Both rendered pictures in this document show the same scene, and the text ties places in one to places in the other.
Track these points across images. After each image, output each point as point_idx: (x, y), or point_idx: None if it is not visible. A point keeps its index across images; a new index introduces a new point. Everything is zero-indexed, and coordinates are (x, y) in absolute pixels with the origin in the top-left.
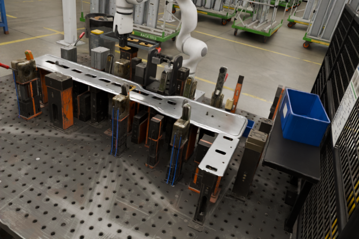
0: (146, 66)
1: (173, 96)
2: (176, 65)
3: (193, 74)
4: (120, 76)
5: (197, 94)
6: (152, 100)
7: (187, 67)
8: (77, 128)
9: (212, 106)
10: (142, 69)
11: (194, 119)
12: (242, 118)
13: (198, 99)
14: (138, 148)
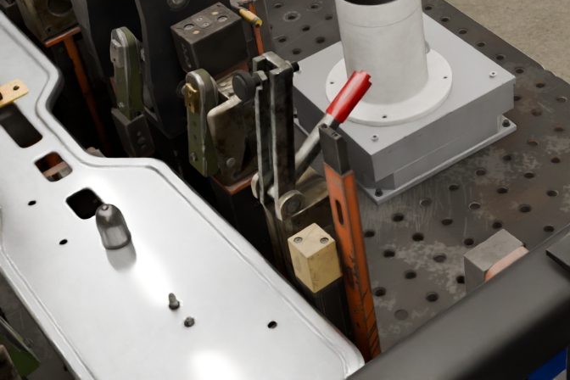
0: None
1: (128, 161)
2: (153, 9)
3: (394, 5)
4: (30, 20)
5: (459, 90)
6: (21, 177)
7: None
8: None
9: (252, 251)
10: (81, 1)
11: (86, 326)
12: (340, 361)
13: (453, 118)
14: (45, 344)
